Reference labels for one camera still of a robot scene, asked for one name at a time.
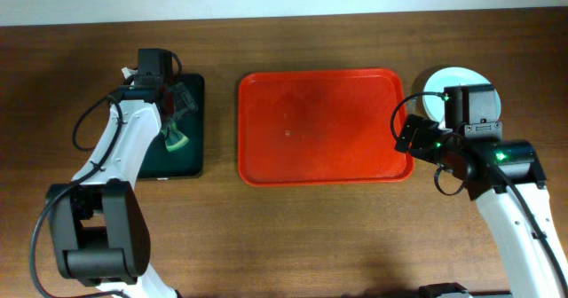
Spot green yellow scrub sponge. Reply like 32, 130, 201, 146
161, 123, 189, 153

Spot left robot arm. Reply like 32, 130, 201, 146
30, 48, 198, 297

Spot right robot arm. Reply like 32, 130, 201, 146
390, 83, 567, 297

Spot black rectangular tray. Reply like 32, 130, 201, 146
138, 74, 205, 179

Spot red plastic tray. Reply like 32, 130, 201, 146
237, 67, 414, 187

